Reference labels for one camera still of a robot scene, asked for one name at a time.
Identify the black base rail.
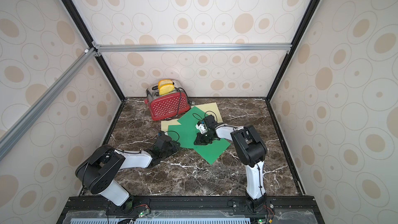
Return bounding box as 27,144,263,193
57,196,324,224

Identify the yellow paper sheet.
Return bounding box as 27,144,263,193
195,102,223,123
161,119,180,132

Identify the black toaster power cord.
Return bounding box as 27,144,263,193
161,88,197,122

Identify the green paper sheet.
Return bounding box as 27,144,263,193
193,139,231,165
167,107,215,149

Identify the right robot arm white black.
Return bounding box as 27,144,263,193
194,122,268,213

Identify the yellow paper sheet front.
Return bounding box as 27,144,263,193
161,119,180,132

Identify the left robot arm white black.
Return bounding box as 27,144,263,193
75,131,180,208

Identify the horizontal aluminium frame bar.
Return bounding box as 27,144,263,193
94,43,292,52

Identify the yellow toast slice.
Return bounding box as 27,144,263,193
159,84,175,95
158,79,174,90

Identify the left diagonal aluminium frame bar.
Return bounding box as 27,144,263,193
1,47,96,159

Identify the yellow toast slice front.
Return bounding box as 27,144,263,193
159,84,175,95

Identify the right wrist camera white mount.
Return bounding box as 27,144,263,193
195,121,208,134

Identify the yellow toast slice rear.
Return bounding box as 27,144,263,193
158,79,174,90

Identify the red polka dot toaster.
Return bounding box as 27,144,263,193
145,80,191,121

